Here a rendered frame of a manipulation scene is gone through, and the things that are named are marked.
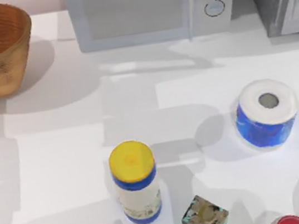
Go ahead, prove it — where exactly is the yellow lidded white jar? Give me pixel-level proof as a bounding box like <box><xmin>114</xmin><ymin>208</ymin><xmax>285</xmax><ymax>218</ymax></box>
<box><xmin>106</xmin><ymin>137</ymin><xmax>166</xmax><ymax>224</ymax></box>

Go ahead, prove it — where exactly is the microwave oven door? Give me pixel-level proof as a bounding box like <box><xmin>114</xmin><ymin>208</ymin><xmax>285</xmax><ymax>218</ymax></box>
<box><xmin>63</xmin><ymin>0</ymin><xmax>202</xmax><ymax>56</ymax></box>

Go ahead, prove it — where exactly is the pale microwave oven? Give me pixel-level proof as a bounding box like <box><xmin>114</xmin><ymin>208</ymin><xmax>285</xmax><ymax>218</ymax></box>
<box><xmin>63</xmin><ymin>0</ymin><xmax>246</xmax><ymax>59</ymax></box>

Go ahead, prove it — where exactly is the blue wrapped paper roll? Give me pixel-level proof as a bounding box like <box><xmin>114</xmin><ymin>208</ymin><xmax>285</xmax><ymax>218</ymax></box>
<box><xmin>230</xmin><ymin>74</ymin><xmax>299</xmax><ymax>152</ymax></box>

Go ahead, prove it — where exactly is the teal and brown carton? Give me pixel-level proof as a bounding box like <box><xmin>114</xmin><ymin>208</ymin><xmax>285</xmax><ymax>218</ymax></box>
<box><xmin>177</xmin><ymin>190</ymin><xmax>231</xmax><ymax>224</ymax></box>

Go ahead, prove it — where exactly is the microwave knob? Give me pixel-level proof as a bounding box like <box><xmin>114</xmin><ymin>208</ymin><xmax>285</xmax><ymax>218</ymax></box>
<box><xmin>202</xmin><ymin>0</ymin><xmax>227</xmax><ymax>19</ymax></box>

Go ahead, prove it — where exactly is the red lidded container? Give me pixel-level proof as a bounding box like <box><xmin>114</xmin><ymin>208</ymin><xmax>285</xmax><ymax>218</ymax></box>
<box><xmin>266</xmin><ymin>214</ymin><xmax>299</xmax><ymax>224</ymax></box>

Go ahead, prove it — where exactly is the microwave door handle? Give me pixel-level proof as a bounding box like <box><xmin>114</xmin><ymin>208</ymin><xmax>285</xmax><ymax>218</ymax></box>
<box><xmin>185</xmin><ymin>0</ymin><xmax>202</xmax><ymax>42</ymax></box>

